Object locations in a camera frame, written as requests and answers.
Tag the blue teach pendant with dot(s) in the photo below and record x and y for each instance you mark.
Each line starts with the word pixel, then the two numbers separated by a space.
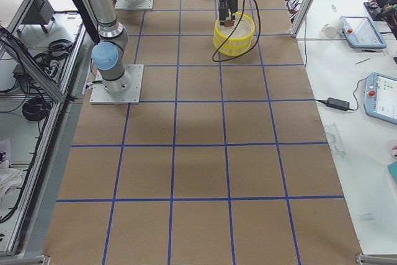
pixel 362 33
pixel 380 97

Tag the blue teach pendant far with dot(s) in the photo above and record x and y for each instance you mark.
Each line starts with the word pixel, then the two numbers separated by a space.
pixel 362 33

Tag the black power adapter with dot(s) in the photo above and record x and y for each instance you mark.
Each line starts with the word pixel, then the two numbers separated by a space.
pixel 338 104

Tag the yellow steamer layer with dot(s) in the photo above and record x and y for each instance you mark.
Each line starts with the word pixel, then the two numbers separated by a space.
pixel 243 28
pixel 235 47

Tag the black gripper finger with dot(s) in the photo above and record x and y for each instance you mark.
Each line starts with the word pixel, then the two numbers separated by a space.
pixel 234 13
pixel 223 15

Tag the blue teach pendant near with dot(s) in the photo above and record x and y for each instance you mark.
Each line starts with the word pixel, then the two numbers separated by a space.
pixel 380 97

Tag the brown chocolate bun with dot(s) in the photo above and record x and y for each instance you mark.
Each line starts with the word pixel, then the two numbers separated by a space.
pixel 229 23

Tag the white paper cup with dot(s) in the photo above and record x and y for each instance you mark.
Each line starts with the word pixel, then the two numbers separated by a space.
pixel 332 29

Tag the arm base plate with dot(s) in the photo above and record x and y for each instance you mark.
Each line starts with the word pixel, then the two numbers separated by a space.
pixel 134 5
pixel 123 91

